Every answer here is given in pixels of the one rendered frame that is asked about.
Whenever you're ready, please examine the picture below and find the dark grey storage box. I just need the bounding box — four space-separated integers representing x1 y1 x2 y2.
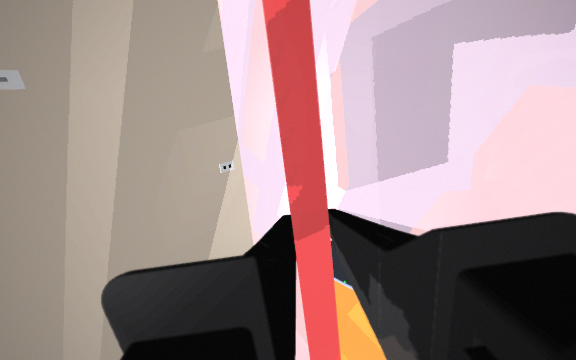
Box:
331 241 386 360

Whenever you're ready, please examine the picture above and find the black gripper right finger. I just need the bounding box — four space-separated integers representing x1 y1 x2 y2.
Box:
328 208 576 360

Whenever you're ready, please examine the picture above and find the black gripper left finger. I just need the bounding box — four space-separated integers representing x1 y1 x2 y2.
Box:
101 214 297 360

